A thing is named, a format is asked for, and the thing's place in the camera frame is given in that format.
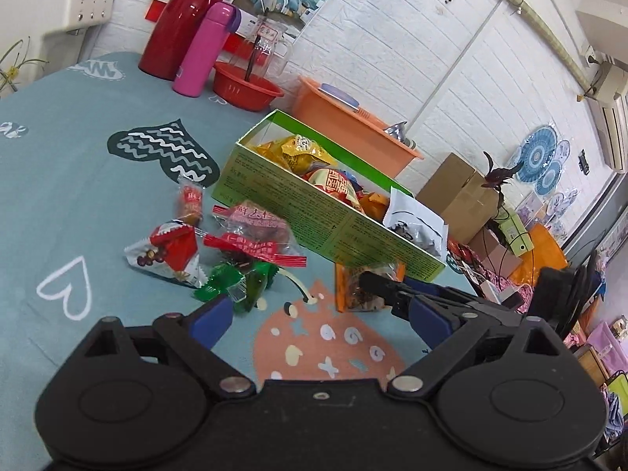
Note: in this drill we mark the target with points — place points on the beige wall pipe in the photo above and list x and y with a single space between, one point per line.
530 10

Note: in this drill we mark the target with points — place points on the teal printed tablecloth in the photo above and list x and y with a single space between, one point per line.
73 181

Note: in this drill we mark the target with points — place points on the orange bag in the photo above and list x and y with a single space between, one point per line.
544 255

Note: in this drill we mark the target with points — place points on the green potted plant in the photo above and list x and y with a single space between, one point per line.
10 76

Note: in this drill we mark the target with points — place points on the white air conditioner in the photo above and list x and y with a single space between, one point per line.
613 122

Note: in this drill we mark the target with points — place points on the small light green box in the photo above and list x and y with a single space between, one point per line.
515 233

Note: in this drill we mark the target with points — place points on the dark red leafy plant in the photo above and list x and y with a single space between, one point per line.
498 176

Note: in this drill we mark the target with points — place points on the orange snack packet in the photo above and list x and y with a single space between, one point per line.
375 206

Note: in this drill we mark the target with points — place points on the pale blue lid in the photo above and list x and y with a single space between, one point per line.
341 95

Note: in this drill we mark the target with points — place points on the red and white candy packet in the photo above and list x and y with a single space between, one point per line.
171 250

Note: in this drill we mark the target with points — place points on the white snack packet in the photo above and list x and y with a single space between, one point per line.
412 216

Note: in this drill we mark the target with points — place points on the brown cardboard box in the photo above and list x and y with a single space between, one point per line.
456 191

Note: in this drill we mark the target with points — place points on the glass pitcher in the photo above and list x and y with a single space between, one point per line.
272 54

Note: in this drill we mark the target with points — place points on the green cardboard box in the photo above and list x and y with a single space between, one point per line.
294 211

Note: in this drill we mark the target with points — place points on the orange plastic basin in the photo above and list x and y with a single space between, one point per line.
333 122

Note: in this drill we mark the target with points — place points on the red plastic basin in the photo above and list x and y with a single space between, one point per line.
245 95

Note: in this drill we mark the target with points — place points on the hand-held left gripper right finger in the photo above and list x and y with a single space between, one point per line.
431 326

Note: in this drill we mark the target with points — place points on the pink bottle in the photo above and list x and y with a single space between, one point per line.
201 54

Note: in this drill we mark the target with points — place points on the dark stirring stick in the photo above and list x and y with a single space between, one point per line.
251 64

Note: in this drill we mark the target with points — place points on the yellow snack packet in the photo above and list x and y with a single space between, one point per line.
294 149

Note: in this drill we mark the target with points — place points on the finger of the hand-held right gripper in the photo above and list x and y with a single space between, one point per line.
466 306
385 287

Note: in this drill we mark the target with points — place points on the red thermos jug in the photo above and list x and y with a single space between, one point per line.
176 24

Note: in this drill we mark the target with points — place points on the orange packet with clear window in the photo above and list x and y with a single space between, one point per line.
348 294

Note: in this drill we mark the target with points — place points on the pink storage box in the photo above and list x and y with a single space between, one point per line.
608 348

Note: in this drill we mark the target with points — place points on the blue patterned wall plate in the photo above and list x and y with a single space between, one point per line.
550 179
537 152

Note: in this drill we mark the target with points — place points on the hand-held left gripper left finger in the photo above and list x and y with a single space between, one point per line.
213 316

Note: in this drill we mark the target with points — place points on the red snack packet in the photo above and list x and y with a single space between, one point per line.
336 184

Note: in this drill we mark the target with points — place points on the small red wrapped candy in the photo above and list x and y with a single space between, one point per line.
191 201

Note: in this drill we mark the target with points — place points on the clear bag with red strips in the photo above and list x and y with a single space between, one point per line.
260 228

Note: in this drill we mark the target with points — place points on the green candy packet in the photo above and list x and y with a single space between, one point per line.
221 279

